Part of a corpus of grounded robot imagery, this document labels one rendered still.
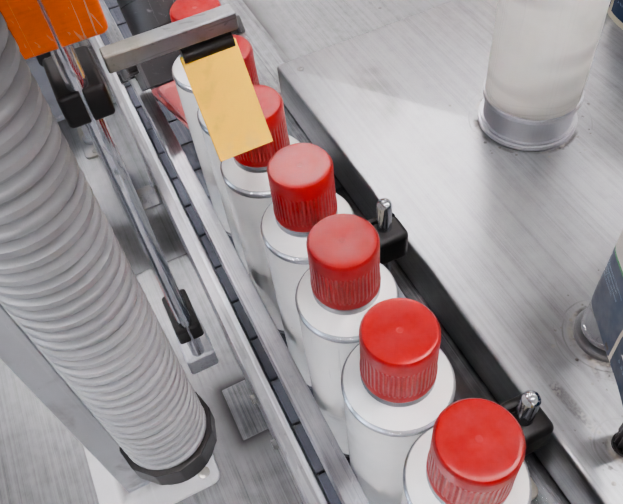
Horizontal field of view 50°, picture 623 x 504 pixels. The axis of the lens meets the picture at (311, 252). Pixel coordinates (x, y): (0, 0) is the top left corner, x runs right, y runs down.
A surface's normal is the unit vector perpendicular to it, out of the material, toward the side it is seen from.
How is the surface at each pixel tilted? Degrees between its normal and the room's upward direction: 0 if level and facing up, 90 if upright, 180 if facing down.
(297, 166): 3
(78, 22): 90
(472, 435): 3
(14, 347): 90
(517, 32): 87
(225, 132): 52
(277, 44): 0
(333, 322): 42
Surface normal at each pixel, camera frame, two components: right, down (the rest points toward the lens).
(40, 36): 0.44, 0.70
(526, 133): -0.29, 0.78
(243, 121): 0.29, 0.18
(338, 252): -0.07, -0.63
